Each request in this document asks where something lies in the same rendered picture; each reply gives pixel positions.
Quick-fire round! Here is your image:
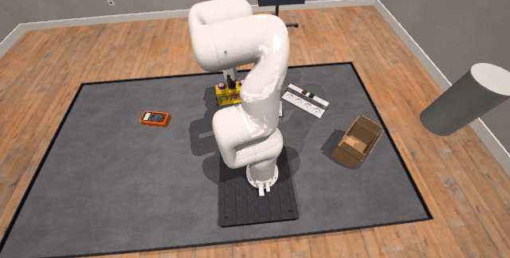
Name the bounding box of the brown cardboard box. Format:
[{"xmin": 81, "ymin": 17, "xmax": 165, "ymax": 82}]
[{"xmin": 331, "ymin": 115, "xmax": 384, "ymax": 170}]

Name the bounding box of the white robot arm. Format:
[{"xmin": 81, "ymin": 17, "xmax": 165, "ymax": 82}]
[{"xmin": 188, "ymin": 0, "xmax": 290, "ymax": 197}]

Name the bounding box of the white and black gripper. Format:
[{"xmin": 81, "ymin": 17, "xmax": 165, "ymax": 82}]
[{"xmin": 223, "ymin": 67, "xmax": 237, "ymax": 89}]

